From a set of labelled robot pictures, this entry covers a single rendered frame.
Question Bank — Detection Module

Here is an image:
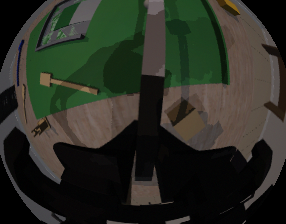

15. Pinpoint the small yellow block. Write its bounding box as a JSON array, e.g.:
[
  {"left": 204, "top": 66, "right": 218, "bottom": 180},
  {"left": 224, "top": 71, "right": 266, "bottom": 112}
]
[{"left": 217, "top": 0, "right": 240, "bottom": 16}]

